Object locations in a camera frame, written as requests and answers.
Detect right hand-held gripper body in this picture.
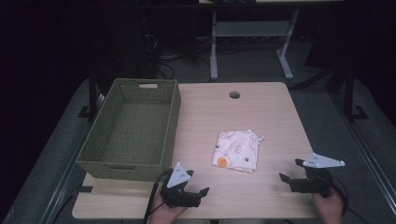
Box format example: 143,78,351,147
289,152,347,199

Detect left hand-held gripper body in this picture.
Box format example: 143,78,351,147
160,161,202,209

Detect white printed cloth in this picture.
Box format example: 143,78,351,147
211,129,265,174

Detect green woven basket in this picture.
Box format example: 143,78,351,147
76,77,182,182

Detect person's left hand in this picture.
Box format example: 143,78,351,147
148,186,190,224

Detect person's right hand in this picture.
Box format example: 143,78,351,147
312,188,346,224

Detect black metal stand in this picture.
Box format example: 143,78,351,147
341,66,370,122
77,66,101,122

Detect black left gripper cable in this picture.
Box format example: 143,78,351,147
142,168,174,224

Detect black table edge bracket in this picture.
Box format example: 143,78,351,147
74,185,94,194

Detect tangle of floor cables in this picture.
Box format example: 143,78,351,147
142,33,213,80

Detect grey metal desk frame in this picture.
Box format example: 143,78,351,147
209,8,301,81

